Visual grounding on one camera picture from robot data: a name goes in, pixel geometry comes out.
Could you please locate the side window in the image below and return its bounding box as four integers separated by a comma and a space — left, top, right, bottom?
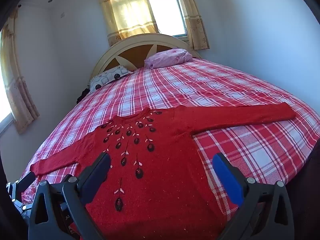
0, 75, 14, 133

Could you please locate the grey patterned pillow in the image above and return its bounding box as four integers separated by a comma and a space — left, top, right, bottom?
89, 65, 134, 93

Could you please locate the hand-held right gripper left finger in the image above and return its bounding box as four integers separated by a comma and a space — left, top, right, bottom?
28, 152, 112, 240

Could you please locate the yellow side window curtain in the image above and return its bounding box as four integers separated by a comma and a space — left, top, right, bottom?
0, 10, 40, 134

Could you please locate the window behind headboard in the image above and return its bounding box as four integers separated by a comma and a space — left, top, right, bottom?
146, 0, 188, 37

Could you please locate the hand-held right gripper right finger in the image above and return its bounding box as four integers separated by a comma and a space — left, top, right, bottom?
212, 152, 295, 240

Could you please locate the red knitted sweater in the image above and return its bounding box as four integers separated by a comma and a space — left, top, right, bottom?
30, 102, 297, 240

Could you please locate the purple pillow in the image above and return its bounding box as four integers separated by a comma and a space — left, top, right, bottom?
144, 48, 193, 68

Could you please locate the red plaid bedspread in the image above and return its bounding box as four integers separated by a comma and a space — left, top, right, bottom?
19, 56, 320, 240

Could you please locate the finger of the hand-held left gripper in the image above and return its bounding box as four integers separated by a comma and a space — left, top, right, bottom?
15, 171, 36, 193

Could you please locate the narrow yellow curtain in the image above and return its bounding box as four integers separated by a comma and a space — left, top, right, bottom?
174, 0, 210, 51

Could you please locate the dark cloth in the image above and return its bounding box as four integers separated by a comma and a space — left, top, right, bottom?
76, 88, 90, 103

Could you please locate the cream wooden headboard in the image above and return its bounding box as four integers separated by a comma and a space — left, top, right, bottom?
90, 33, 203, 80

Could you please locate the wide yellow curtain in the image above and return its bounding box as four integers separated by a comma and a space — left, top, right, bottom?
97, 0, 160, 47

